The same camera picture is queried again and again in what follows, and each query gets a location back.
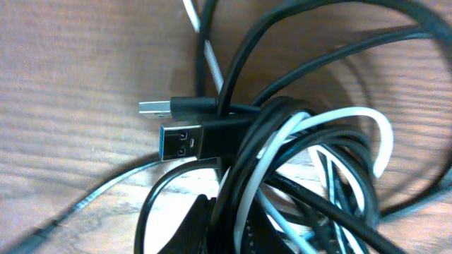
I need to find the black usb cable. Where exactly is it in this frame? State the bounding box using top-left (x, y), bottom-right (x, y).
top-left (13, 0), bottom-right (452, 254)

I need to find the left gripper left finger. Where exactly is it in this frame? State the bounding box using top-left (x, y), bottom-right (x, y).
top-left (158, 195), bottom-right (215, 254)

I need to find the white usb cable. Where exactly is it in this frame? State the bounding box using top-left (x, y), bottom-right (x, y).
top-left (182, 0), bottom-right (395, 254)

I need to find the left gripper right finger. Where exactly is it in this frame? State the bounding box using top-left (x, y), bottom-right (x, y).
top-left (243, 206), bottom-right (293, 254)

